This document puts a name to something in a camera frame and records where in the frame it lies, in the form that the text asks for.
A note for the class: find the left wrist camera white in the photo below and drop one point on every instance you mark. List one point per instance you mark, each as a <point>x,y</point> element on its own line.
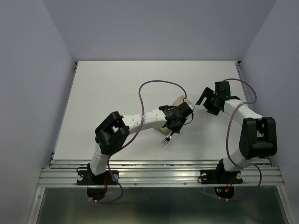
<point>191,107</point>

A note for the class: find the aluminium front rail frame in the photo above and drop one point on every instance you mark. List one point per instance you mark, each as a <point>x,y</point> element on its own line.
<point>183,173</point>

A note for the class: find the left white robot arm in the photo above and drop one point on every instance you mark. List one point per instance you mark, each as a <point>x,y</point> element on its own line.
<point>112,133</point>

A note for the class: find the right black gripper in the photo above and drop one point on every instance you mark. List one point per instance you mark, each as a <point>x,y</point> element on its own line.
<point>207,93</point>

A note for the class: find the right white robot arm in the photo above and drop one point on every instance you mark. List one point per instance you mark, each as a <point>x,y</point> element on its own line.
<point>258,137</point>

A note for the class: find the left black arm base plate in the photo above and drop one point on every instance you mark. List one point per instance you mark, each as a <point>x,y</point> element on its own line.
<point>86,178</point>

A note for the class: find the beige cloth napkin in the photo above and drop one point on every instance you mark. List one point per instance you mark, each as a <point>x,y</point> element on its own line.
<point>177,102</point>

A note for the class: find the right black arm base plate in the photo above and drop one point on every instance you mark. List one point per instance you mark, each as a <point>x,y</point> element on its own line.
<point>211,176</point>

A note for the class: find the steel fork black handle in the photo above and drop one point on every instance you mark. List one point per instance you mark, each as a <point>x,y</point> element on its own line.
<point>166,140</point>

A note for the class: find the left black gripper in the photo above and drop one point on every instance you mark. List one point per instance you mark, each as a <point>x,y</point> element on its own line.
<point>177,129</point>

